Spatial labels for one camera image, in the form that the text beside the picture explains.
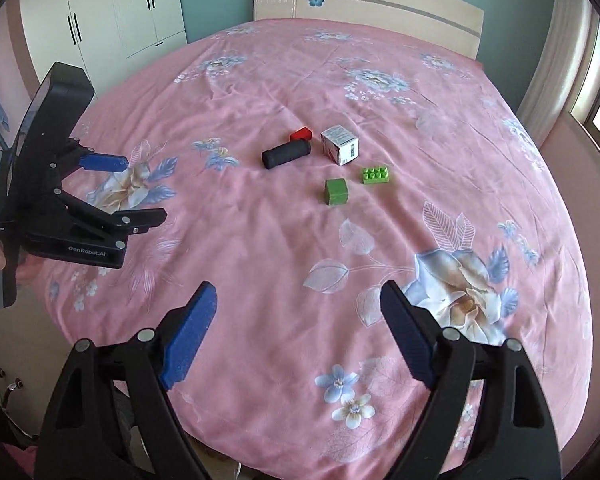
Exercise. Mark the white printed carton box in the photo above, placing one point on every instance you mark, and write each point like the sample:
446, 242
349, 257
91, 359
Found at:
340, 145

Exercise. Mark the green wooden cube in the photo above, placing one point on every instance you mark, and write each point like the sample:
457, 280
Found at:
336, 192

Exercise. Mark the green studded toy brick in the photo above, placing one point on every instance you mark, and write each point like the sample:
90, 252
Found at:
375, 177

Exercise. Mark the black foam cylinder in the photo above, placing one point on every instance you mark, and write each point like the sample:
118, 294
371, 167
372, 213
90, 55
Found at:
285, 155

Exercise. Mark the beige wooden headboard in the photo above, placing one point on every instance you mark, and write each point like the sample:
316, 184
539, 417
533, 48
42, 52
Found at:
380, 15

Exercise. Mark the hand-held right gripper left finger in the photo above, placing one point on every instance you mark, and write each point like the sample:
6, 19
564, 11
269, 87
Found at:
190, 335

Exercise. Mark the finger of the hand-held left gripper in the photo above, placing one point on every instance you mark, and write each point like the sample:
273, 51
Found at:
145, 217
105, 162

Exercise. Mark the white wardrobe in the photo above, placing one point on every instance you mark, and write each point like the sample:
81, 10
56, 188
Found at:
120, 5

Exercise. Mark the red toy block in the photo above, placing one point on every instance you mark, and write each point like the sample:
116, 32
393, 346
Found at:
301, 134

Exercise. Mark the pink floral bedsheet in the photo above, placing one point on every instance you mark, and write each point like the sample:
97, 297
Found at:
280, 260

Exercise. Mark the cream curtain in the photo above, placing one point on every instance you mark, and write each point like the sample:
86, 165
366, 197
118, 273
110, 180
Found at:
555, 60

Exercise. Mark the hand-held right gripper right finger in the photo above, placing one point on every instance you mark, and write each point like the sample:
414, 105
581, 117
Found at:
405, 330

